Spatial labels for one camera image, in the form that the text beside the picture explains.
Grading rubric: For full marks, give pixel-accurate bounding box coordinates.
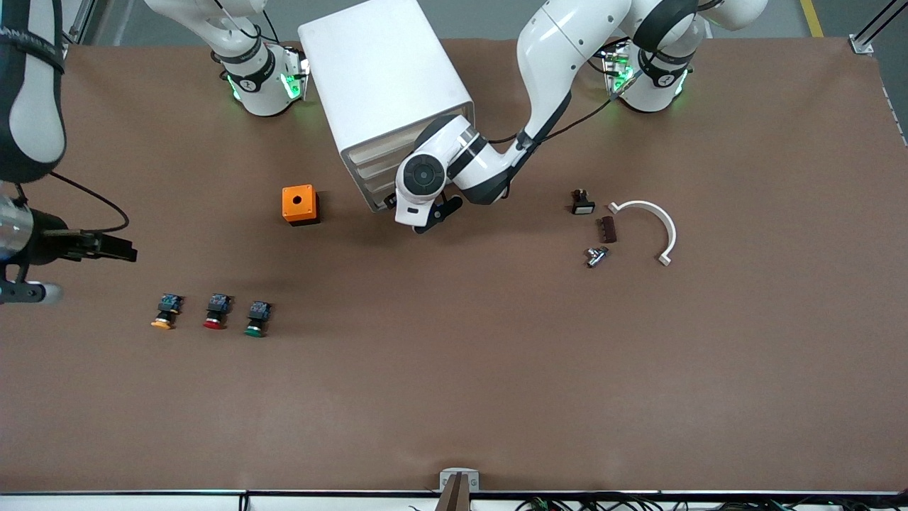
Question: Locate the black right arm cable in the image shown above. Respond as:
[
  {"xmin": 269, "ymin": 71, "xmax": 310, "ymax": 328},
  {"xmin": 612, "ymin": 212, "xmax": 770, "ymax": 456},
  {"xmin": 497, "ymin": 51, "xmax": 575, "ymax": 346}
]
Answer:
[{"xmin": 48, "ymin": 172, "xmax": 133, "ymax": 235}]

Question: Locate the white table edge rail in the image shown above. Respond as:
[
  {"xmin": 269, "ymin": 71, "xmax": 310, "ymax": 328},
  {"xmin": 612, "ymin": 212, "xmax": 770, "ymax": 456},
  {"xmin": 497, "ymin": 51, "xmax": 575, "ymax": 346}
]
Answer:
[{"xmin": 0, "ymin": 490, "xmax": 908, "ymax": 511}]

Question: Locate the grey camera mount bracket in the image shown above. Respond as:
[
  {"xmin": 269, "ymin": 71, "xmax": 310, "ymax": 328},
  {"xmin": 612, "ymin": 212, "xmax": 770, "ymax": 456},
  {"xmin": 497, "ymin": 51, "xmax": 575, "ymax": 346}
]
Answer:
[{"xmin": 436, "ymin": 468, "xmax": 481, "ymax": 511}]

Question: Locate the white curved bracket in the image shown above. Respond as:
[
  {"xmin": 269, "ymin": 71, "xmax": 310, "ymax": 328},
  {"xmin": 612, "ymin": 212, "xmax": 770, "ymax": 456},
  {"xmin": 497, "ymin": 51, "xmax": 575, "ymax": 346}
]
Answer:
[{"xmin": 608, "ymin": 200, "xmax": 677, "ymax": 268}]

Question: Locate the red push button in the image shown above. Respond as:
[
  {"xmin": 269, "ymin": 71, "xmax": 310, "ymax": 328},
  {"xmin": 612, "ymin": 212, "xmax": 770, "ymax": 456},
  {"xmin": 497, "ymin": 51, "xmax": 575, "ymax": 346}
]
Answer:
[{"xmin": 203, "ymin": 293, "xmax": 234, "ymax": 331}]

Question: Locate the green push button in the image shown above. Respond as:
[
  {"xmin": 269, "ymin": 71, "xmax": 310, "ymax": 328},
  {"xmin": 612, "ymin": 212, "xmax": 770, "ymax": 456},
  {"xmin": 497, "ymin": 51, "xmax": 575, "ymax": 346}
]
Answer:
[{"xmin": 244, "ymin": 300, "xmax": 275, "ymax": 339}]

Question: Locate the yellow push button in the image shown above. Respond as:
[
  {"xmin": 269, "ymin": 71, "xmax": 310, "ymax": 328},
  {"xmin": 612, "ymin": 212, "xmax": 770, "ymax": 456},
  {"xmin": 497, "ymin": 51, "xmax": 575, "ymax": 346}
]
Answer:
[{"xmin": 150, "ymin": 293, "xmax": 184, "ymax": 331}]

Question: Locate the aluminium frame profile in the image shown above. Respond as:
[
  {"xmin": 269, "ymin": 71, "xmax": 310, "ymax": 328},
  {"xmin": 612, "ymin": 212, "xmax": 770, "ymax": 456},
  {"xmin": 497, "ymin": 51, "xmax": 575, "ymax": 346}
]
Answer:
[
  {"xmin": 60, "ymin": 0, "xmax": 96, "ymax": 48},
  {"xmin": 850, "ymin": 0, "xmax": 908, "ymax": 56}
]

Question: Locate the orange box with hole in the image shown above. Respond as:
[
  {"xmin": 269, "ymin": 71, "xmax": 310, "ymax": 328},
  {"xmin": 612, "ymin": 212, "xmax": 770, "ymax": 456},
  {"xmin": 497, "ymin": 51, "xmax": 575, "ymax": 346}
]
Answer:
[{"xmin": 282, "ymin": 185, "xmax": 321, "ymax": 227}]

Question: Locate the brown table mat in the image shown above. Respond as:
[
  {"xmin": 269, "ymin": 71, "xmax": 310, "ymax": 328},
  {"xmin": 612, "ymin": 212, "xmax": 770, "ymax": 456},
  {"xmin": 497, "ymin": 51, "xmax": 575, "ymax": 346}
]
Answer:
[{"xmin": 0, "ymin": 37, "xmax": 908, "ymax": 494}]

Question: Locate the white drawer cabinet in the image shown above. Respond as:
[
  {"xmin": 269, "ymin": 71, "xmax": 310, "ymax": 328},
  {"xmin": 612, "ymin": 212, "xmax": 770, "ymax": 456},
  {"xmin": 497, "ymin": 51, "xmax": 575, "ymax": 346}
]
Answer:
[{"xmin": 298, "ymin": 0, "xmax": 479, "ymax": 214}]

